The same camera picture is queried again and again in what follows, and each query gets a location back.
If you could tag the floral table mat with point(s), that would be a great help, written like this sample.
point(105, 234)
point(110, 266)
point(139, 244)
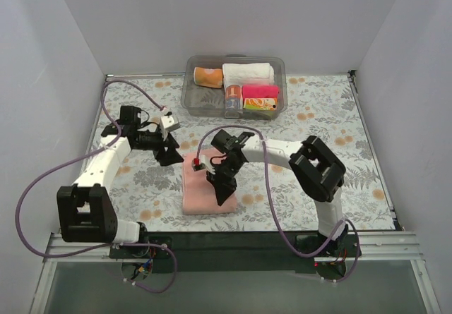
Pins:
point(323, 106)

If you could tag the orange print rolled towel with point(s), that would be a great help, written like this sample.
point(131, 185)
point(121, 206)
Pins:
point(263, 104)

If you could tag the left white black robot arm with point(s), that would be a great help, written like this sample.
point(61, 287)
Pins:
point(86, 213)

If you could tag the aluminium frame rail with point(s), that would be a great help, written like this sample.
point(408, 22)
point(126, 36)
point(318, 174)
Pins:
point(380, 245)

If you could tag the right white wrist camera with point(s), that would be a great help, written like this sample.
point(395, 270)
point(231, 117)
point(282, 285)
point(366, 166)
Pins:
point(204, 162)

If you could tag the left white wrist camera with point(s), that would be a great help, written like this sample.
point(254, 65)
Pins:
point(168, 122)

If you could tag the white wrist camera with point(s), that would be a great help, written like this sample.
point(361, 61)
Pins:
point(204, 162)
point(168, 122)

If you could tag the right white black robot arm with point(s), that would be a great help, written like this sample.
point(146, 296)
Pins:
point(317, 169)

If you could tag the white rolled towel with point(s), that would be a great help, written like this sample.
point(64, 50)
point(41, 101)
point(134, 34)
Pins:
point(248, 74)

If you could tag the hot pink rolled towel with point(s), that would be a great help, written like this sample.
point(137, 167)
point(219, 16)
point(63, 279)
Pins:
point(260, 91)

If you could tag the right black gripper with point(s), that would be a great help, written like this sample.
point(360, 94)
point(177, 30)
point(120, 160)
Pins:
point(224, 172)

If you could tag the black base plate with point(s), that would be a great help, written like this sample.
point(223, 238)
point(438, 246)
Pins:
point(230, 251)

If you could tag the rabbit print towel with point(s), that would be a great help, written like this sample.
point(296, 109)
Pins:
point(233, 97)

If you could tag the clear plastic bin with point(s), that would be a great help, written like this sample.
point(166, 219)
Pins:
point(204, 101)

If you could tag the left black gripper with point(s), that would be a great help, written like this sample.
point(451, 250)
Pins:
point(161, 148)

